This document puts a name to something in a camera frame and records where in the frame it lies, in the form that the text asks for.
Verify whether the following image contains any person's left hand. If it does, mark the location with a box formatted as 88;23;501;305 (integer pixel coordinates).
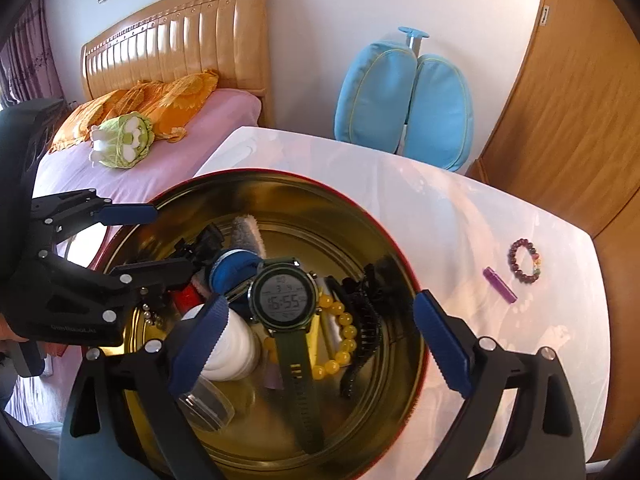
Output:
0;314;27;342

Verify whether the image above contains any green cabbage plush toy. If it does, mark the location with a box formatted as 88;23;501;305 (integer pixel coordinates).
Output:
89;112;155;169

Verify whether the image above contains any red bead bracelet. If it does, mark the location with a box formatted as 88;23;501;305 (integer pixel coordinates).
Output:
506;237;542;285

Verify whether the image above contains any orange pillow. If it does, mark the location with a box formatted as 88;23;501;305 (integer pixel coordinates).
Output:
49;70;219;153

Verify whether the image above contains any wooden bed headboard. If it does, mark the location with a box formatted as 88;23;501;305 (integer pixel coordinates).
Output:
81;0;274;128

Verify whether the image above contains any blue plush hair clip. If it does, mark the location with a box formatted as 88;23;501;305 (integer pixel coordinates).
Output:
191;214;267;311

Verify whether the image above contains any yellow bead bracelet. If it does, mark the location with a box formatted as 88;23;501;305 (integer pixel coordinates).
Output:
261;292;359;380

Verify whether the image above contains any wooden wardrobe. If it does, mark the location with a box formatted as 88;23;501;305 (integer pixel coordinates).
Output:
468;0;639;460

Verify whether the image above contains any purple small tube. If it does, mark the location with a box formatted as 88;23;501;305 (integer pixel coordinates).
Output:
483;266;518;304

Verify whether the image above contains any white round jar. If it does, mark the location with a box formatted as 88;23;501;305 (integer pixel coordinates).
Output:
200;309;260;382

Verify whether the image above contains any purple curtain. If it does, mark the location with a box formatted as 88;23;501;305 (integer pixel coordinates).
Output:
1;0;64;108

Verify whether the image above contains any green digital wristwatch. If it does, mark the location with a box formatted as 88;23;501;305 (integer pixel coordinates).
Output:
247;258;324;454

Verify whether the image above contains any round gold tin box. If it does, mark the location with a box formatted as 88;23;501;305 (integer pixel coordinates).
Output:
96;169;427;479

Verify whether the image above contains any pink bed sheet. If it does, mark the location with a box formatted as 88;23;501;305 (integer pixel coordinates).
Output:
6;89;262;426

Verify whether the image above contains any light blue chair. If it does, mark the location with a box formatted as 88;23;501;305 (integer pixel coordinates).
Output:
333;27;474;171

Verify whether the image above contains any black pearl bow clip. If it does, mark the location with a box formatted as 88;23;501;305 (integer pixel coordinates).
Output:
140;223;224;328

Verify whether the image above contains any clear round compact case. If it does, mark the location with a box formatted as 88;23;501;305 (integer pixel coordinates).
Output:
178;376;235;432

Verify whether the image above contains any red lipstick case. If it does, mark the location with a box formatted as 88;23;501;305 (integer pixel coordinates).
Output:
170;284;204;315

